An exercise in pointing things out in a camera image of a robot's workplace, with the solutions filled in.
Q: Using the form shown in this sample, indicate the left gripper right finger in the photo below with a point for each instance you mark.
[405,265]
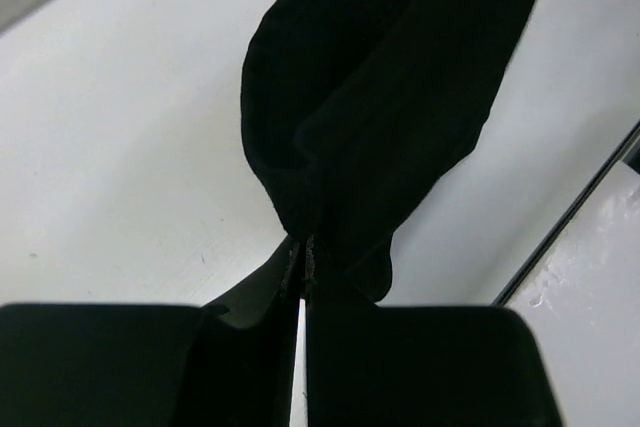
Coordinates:
[368,365]

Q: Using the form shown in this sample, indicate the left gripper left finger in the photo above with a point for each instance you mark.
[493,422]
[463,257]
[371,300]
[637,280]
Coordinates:
[227,363]

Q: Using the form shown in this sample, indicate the black skirt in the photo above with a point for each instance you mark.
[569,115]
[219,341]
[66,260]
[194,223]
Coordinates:
[352,110]

